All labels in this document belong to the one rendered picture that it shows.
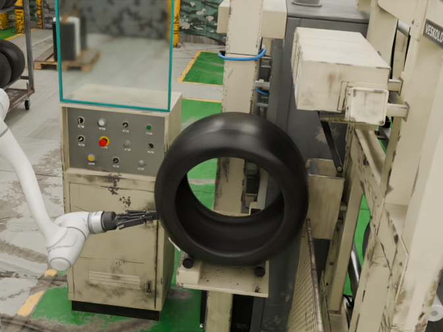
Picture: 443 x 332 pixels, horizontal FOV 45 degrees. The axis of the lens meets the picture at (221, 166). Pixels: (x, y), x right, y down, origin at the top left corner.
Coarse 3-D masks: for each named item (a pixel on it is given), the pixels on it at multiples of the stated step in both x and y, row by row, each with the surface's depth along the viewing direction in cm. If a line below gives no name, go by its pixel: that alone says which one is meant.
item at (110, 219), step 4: (108, 212) 214; (112, 212) 214; (104, 216) 212; (108, 216) 212; (112, 216) 213; (116, 216) 216; (104, 220) 212; (108, 220) 211; (112, 220) 212; (116, 220) 212; (120, 220) 211; (124, 220) 212; (104, 224) 212; (108, 224) 211; (112, 224) 211; (108, 228) 212; (112, 228) 212; (116, 228) 215
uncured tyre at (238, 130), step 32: (192, 128) 198; (224, 128) 188; (256, 128) 190; (192, 160) 188; (256, 160) 186; (288, 160) 188; (160, 192) 196; (192, 192) 227; (288, 192) 189; (192, 224) 225; (224, 224) 228; (256, 224) 227; (288, 224) 194; (192, 256) 208; (224, 256) 202; (256, 256) 201
